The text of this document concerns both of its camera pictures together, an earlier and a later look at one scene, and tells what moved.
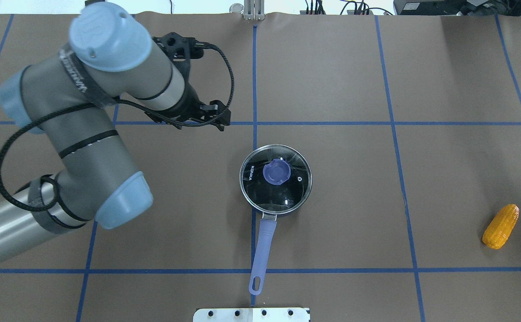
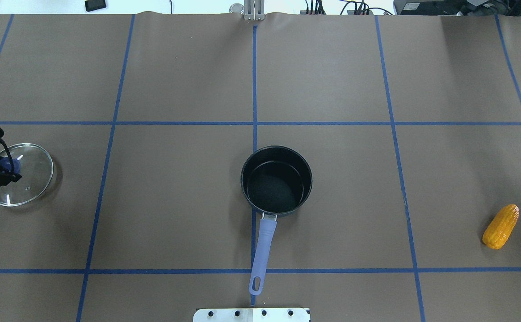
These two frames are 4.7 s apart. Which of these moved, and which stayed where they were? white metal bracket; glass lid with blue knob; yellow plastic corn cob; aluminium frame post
Moved: glass lid with blue knob
Stayed: aluminium frame post; white metal bracket; yellow plastic corn cob
